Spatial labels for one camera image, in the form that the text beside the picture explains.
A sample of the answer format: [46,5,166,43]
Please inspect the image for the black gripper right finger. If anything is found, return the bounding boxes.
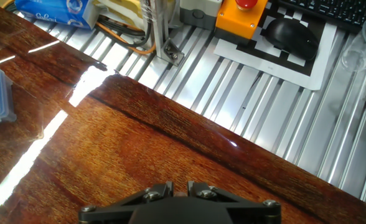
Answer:
[187,181,282,224]

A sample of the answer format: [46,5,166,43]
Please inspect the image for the orange emergency stop box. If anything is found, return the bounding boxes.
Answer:
[215,0,269,40]

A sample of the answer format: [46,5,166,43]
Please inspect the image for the grey button box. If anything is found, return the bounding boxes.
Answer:
[179,0,223,30]

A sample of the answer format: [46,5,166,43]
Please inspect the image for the blue plastic package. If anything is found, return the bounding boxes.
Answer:
[14,0,101,30]

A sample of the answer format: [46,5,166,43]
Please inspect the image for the orange cable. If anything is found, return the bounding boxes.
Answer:
[95,21,157,55]

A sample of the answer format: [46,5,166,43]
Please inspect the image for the black computer mouse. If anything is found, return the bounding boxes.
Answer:
[263,17,321,62]

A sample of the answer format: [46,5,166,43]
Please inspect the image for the metal frame beam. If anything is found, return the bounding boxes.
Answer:
[139,0,185,67]

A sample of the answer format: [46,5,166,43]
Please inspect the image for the glossy wood grain board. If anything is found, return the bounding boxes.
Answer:
[0,2,366,224]

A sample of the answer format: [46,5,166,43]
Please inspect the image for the yellow paper package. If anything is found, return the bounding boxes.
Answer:
[92,0,147,30]

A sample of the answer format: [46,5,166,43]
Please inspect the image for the clear plastic cup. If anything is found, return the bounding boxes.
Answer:
[340,14,366,75]

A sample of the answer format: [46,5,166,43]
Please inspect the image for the black frame cable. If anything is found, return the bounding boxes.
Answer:
[97,15,153,48]

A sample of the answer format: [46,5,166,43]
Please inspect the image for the black keyboard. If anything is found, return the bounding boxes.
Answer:
[278,0,366,32]

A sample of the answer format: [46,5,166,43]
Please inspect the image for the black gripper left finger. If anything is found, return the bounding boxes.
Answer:
[78,182,174,224]

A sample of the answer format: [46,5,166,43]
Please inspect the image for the checkerboard calibration sheet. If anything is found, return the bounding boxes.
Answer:
[213,0,338,91]

